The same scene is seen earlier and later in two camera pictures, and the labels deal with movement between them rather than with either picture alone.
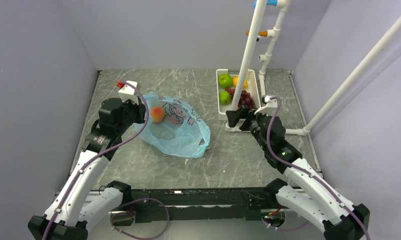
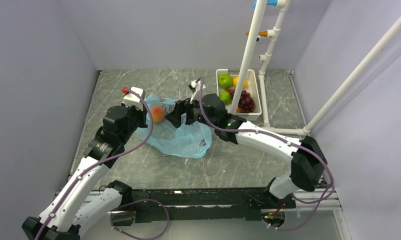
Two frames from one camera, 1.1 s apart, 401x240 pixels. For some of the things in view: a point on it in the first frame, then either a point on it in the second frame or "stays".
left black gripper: [140, 108] stays
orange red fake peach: [157, 113] stays
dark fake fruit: [246, 99] stays
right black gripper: [234, 116] → [175, 116]
